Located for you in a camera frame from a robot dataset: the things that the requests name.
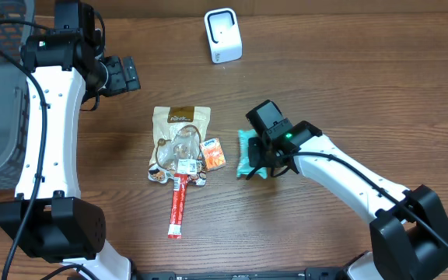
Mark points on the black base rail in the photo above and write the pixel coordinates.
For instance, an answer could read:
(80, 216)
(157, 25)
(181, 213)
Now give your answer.
(327, 273)

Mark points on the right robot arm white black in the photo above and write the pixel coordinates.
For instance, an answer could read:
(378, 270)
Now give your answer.
(408, 228)

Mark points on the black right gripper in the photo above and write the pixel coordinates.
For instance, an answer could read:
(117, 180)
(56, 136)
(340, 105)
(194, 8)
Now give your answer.
(257, 159)

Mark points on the white barcode scanner stand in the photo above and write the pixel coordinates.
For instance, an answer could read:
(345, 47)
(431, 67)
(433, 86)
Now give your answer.
(223, 33)

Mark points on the teal packet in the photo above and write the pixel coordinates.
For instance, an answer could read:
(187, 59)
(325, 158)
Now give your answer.
(244, 167)

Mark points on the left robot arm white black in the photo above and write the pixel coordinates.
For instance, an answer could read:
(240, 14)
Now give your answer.
(65, 66)

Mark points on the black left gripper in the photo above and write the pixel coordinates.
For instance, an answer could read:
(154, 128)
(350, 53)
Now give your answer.
(118, 83)

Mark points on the orange tissue pack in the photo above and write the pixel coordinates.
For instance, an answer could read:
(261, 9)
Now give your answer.
(213, 154)

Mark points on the beige snack pouch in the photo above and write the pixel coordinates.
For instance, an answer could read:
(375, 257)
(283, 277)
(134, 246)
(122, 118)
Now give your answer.
(177, 136)

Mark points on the red stick snack packet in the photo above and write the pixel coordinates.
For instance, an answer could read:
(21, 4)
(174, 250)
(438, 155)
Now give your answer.
(177, 209)

